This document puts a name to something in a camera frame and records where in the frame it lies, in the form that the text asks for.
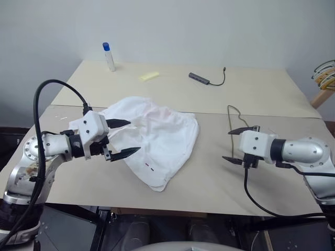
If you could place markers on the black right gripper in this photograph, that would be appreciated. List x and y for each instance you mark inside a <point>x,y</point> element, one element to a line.
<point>250,161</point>

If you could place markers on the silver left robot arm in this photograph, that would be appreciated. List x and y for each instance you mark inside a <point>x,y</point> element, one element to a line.
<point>34,149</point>

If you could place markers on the black table frame leg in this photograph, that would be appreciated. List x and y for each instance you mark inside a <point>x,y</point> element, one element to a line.
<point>100,227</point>

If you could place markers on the pale yellow sponge block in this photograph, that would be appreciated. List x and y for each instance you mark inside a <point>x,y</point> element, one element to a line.
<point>149,76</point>

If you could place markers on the white tube with blue cap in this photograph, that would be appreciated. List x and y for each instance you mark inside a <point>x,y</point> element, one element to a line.
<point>109,58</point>

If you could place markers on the grey rounded robot torso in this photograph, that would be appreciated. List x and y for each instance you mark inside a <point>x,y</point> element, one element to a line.
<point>180,246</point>

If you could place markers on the white cloth shorts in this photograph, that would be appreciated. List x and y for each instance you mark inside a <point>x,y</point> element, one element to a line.
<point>162,136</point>

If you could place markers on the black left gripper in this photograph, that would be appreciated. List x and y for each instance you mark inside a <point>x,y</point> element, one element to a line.
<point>99,149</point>

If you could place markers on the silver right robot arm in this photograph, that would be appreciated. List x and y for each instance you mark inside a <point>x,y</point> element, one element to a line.
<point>306,150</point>

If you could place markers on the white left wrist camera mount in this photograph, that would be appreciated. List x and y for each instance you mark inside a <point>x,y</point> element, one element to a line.
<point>90,126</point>

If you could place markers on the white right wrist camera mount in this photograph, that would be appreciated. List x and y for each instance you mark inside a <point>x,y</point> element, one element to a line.
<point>255,143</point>

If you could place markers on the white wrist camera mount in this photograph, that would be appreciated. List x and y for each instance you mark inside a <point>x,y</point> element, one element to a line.
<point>255,143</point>
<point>90,126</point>

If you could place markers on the black box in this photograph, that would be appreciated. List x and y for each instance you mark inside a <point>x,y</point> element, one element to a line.
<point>11,146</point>

